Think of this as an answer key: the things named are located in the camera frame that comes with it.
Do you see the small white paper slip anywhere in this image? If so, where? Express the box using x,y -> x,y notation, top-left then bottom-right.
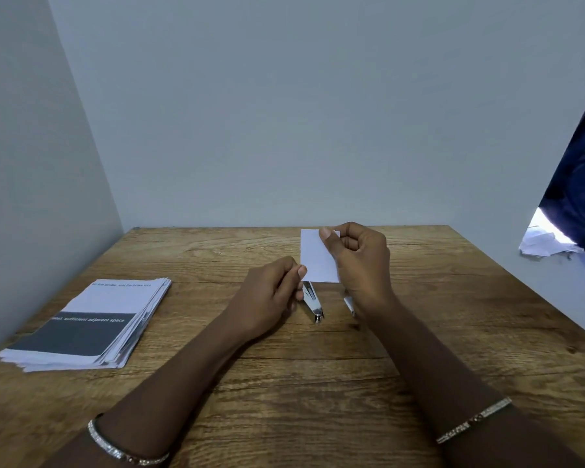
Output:
300,229 -> 341,283

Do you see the stack of printed paper sheets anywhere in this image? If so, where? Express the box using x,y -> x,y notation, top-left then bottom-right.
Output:
0,278 -> 172,373

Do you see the crumpled white paper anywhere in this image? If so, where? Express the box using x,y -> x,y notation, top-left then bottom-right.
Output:
518,208 -> 585,259

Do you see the silver metal stapler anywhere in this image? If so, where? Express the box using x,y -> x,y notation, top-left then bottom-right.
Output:
302,281 -> 325,324

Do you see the dark blue cloth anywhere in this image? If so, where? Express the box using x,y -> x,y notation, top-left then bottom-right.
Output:
538,72 -> 585,265

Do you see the person's right forearm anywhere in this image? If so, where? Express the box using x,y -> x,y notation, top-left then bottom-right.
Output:
358,294 -> 585,468

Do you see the person's left forearm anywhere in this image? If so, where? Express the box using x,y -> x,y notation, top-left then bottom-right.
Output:
41,307 -> 257,468

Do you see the silver left wrist bracelet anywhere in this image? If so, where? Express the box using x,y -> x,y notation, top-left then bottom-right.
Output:
87,413 -> 171,467

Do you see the person's right hand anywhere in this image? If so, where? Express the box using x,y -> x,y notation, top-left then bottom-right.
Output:
320,222 -> 400,318

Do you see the person's left hand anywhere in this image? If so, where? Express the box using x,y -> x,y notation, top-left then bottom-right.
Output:
226,256 -> 308,344

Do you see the gold right wrist bracelet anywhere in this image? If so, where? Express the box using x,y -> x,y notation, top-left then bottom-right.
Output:
436,396 -> 513,445

